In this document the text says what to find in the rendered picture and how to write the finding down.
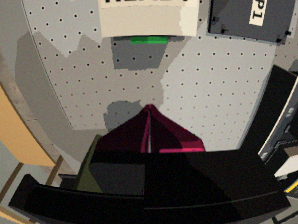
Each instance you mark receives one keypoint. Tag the beige ready button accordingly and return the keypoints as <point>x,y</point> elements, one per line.
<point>148,21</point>

